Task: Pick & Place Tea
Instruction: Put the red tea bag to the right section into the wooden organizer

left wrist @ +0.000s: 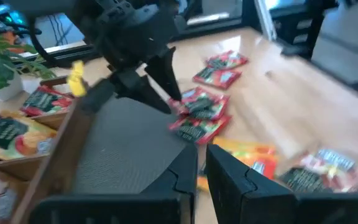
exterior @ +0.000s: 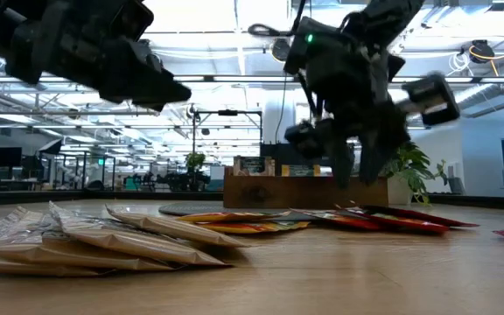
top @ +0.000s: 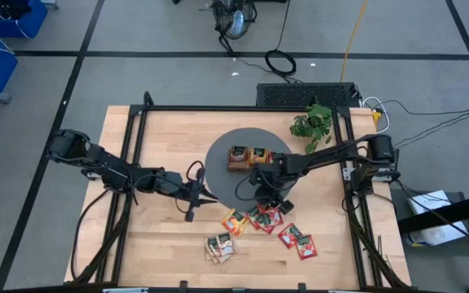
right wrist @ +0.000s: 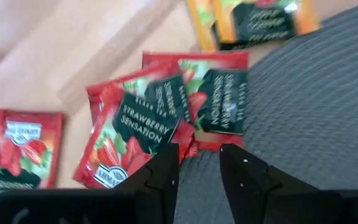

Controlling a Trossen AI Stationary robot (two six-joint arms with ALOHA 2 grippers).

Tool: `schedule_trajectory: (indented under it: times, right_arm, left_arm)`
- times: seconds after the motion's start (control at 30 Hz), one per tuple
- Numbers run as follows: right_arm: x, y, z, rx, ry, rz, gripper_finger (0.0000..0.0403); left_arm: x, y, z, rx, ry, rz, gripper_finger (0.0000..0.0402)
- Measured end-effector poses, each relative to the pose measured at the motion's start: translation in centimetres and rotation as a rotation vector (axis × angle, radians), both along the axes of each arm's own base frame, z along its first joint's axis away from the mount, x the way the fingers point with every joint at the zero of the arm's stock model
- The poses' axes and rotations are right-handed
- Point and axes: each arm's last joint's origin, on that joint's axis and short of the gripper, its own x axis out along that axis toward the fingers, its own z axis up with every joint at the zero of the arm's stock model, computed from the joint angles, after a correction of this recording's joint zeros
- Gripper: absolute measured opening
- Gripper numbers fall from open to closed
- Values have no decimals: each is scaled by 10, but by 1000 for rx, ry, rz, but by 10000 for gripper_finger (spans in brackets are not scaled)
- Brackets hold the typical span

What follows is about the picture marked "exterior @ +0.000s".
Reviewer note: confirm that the potted green plant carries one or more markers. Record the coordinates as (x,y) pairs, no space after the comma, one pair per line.
(409,162)

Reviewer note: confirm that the wooden three-compartment tray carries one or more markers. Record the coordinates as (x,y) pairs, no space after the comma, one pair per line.
(278,192)

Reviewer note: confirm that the distant green plant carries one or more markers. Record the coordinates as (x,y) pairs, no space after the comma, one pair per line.
(195,161)

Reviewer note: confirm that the computer monitor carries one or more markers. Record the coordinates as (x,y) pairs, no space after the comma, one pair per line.
(7,156)

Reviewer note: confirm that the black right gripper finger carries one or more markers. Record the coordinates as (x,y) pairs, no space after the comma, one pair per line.
(341,162)
(372,157)

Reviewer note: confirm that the black studio lamp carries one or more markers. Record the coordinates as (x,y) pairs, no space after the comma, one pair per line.
(51,146)

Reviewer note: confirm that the grey round woven placemat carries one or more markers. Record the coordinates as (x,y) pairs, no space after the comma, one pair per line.
(191,208)

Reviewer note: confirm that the black gantry frame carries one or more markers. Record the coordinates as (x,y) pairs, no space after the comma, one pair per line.
(228,112)

